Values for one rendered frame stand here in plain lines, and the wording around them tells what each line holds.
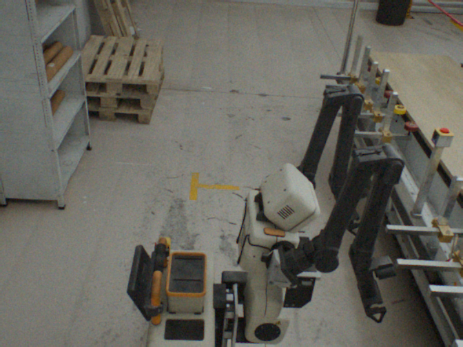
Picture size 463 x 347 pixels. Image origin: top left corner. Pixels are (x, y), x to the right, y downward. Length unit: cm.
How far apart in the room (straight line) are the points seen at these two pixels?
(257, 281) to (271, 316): 16
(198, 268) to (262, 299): 29
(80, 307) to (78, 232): 69
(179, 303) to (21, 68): 200
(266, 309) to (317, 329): 115
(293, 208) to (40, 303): 196
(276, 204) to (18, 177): 250
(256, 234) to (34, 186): 242
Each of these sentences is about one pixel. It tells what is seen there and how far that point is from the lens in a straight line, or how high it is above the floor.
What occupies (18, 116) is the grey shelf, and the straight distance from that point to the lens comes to 359.
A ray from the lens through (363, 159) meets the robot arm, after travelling 145.
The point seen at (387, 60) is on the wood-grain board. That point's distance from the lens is 453.
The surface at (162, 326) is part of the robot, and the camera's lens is 196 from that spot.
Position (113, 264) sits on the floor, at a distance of 340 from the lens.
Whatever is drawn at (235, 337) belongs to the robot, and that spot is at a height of 61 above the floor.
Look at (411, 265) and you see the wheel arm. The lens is 234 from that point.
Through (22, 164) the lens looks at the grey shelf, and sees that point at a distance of 378.
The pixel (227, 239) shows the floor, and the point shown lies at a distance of 357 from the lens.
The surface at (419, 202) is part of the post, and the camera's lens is 286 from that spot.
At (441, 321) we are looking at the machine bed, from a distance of 318.
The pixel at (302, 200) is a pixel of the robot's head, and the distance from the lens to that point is 167.
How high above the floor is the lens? 231
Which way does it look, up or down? 33 degrees down
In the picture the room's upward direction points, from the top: 5 degrees clockwise
